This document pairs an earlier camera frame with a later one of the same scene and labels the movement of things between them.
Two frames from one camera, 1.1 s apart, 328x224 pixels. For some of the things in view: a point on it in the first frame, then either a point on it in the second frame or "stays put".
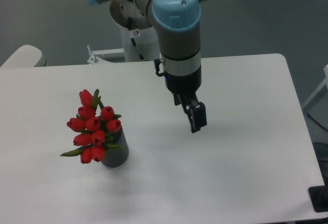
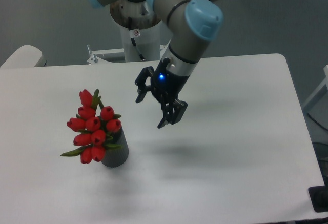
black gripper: [184, 84] -> [166, 87]
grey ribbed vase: [116, 158] stays put
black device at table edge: [319, 196] stays put
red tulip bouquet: [92, 126] stays put
